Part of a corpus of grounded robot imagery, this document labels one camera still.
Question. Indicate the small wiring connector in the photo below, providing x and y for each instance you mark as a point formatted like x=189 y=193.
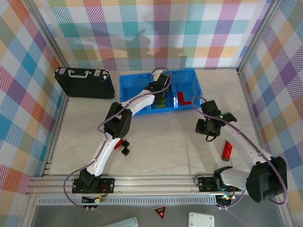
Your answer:
x=223 y=197
x=97 y=200

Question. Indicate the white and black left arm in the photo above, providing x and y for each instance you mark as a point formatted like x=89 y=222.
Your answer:
x=101 y=153

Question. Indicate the small black lego brick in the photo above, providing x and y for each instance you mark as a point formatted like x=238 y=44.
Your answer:
x=125 y=152
x=126 y=143

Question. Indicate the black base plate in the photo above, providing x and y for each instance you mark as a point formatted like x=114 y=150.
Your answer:
x=204 y=184
x=106 y=185

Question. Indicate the red stacked lego bricks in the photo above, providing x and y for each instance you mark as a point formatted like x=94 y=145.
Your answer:
x=120 y=143

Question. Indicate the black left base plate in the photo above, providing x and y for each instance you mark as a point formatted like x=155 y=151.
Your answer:
x=106 y=185

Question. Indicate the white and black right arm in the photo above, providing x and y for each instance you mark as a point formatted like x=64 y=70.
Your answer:
x=241 y=142

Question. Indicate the white square plate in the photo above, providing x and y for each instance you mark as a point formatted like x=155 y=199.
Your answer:
x=201 y=220

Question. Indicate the red glitter cylinder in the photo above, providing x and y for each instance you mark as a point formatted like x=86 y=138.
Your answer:
x=227 y=151

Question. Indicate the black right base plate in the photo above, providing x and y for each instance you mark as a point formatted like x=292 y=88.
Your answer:
x=204 y=184

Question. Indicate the aluminium corner post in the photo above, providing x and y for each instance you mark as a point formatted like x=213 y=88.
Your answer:
x=260 y=30
x=49 y=35

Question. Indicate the red triangle sign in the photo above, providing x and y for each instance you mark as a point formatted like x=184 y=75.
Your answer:
x=161 y=212

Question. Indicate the blue three-compartment plastic bin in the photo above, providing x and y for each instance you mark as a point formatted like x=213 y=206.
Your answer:
x=132 y=85

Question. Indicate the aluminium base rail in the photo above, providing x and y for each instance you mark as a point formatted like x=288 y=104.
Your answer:
x=154 y=184

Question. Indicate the pale blue-grey object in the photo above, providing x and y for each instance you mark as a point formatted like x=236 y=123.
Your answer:
x=129 y=222

